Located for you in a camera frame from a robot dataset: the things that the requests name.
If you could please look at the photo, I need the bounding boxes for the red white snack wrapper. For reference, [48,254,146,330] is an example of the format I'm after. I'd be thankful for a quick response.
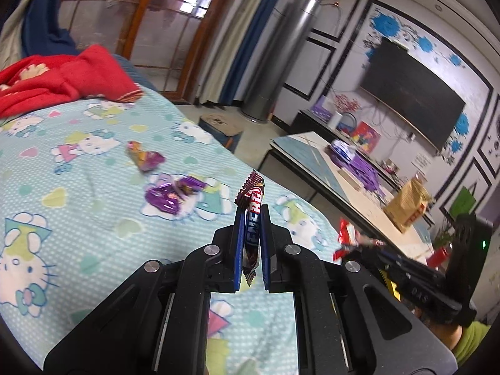
[333,217,385,262]

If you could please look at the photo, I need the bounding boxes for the dark chocolate bar wrapper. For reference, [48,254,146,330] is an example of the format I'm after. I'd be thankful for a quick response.
[235,170,264,286]

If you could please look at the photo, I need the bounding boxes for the green right sleeve forearm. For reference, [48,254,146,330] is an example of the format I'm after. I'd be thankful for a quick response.
[452,321,491,367]

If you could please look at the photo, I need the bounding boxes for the yellow rimmed trash bin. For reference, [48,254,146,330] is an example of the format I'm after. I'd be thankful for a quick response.
[379,269,401,301]

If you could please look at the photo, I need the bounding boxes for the right hand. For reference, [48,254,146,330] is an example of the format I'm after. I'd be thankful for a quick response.
[426,319,463,350]

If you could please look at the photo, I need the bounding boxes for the purple foil wrapper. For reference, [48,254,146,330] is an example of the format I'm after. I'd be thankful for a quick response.
[145,175,207,215]

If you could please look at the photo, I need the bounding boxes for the coffee table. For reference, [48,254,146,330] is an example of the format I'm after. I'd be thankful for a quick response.
[257,131,432,263]

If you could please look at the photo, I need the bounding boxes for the brown paper bag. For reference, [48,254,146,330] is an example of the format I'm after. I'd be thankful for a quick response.
[383,177,432,234]

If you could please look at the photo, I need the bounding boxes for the white power strip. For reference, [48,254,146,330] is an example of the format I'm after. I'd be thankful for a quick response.
[338,168,364,191]

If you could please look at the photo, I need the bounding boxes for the orange purple candy wrapper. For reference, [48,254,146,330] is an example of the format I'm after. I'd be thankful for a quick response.
[126,141,165,173]

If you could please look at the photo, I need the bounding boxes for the purple bag on table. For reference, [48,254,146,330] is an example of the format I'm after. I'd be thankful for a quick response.
[327,140,385,198]

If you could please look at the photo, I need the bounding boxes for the blue small stool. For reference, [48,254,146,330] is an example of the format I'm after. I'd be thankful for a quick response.
[198,112,243,153]

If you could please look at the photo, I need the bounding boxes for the black tv cabinet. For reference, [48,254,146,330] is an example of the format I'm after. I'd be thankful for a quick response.
[288,110,402,190]

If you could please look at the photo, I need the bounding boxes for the colourful picture on cabinet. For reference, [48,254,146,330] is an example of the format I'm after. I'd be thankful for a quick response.
[350,121,381,153]

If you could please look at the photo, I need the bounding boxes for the white vase red flowers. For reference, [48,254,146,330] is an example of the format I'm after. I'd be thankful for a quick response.
[324,94,360,130]

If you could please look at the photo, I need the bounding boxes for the black television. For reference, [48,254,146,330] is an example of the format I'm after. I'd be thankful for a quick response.
[359,37,465,151]

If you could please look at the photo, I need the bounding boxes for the silver tower air conditioner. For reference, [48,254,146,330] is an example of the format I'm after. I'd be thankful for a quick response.
[241,0,322,123]

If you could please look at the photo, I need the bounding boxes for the wooden glass door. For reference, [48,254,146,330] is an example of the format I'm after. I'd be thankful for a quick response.
[59,0,219,102]

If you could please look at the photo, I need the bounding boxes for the blue beige curtain right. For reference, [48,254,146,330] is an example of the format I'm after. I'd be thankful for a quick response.
[191,0,278,105]

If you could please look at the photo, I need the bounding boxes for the red blanket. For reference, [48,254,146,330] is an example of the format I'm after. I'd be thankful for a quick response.
[1,45,143,118]

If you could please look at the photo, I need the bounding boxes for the blue curtain left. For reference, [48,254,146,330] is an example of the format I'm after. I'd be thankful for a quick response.
[1,0,78,69]

